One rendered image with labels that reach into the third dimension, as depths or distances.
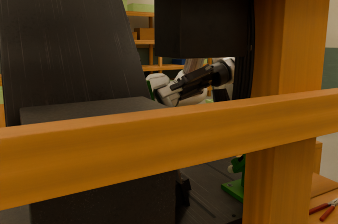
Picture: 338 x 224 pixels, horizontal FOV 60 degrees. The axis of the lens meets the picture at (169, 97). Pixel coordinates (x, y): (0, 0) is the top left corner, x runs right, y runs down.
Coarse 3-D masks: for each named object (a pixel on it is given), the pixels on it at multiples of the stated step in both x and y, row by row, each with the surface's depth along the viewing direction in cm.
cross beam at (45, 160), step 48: (288, 96) 59; (336, 96) 63; (0, 144) 33; (48, 144) 36; (96, 144) 39; (144, 144) 42; (192, 144) 46; (240, 144) 51; (0, 192) 34; (48, 192) 37
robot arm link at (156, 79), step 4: (148, 76) 162; (152, 76) 160; (156, 76) 159; (160, 76) 160; (164, 76) 161; (152, 80) 158; (156, 80) 158; (160, 80) 159; (164, 80) 160; (168, 80) 162; (152, 84) 158; (156, 84) 158; (160, 84) 158; (168, 84) 161; (152, 88) 158; (156, 100) 158; (172, 100) 162; (176, 100) 164; (176, 104) 166
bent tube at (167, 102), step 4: (164, 84) 85; (156, 88) 84; (156, 92) 86; (156, 96) 86; (160, 96) 85; (160, 100) 85; (164, 100) 84; (168, 100) 84; (164, 104) 84; (168, 104) 83; (172, 104) 84
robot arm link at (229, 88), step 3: (213, 60) 118; (216, 60) 117; (225, 84) 108; (231, 84) 104; (219, 87) 113; (222, 87) 110; (225, 87) 108; (228, 87) 106; (231, 87) 105; (228, 90) 107; (231, 90) 105; (228, 93) 107; (231, 93) 106; (231, 96) 107; (231, 99) 108
